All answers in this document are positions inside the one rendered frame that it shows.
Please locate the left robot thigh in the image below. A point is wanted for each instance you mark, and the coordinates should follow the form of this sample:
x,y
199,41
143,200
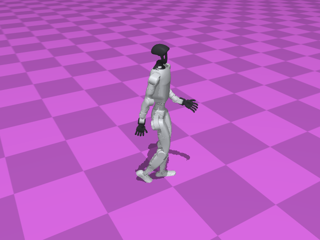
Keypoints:
x,y
167,119

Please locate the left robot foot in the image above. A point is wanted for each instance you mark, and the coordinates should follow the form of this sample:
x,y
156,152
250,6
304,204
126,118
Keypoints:
x,y
166,173

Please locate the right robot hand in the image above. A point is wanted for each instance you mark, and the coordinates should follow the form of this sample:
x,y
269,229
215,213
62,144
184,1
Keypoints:
x,y
141,128

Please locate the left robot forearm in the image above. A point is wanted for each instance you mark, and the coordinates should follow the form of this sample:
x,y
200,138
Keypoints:
x,y
174,98

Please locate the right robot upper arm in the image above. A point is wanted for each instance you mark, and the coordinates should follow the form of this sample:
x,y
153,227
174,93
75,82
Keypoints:
x,y
153,81

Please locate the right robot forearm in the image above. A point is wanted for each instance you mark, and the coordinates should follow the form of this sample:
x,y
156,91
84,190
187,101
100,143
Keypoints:
x,y
143,111

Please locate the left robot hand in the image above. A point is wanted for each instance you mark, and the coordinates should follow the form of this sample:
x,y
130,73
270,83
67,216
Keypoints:
x,y
189,104

